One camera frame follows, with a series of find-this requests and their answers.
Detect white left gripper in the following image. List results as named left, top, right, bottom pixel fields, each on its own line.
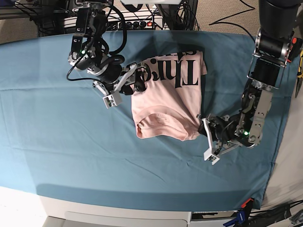
left=196, top=114, right=237, bottom=156

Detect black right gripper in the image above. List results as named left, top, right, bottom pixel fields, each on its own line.
left=93, top=62, right=146, bottom=95

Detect pink T-shirt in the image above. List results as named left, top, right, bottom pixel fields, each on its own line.
left=131, top=51, right=207, bottom=141

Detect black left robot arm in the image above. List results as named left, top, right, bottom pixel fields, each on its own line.
left=199, top=0, right=303, bottom=163

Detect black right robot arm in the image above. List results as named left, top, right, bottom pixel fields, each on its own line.
left=68, top=0, right=146, bottom=96

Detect white power strip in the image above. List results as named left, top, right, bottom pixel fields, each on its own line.
left=107, top=20, right=163, bottom=31

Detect orange blue clamp bottom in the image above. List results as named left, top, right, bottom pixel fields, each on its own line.
left=223, top=198, right=254, bottom=227

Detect teal table cloth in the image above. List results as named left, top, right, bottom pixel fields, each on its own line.
left=0, top=35, right=303, bottom=211

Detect orange black clamp right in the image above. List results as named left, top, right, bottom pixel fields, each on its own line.
left=288, top=37, right=303, bottom=61

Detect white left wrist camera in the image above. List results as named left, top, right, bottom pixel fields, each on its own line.
left=204, top=148, right=220, bottom=165

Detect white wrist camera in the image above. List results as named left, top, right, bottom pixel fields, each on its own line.
left=204, top=148, right=220, bottom=165
left=103, top=91, right=122, bottom=109

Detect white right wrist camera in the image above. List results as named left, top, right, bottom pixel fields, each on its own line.
left=103, top=91, right=122, bottom=109

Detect yellow handled pliers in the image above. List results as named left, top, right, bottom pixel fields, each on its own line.
left=295, top=51, right=303, bottom=98

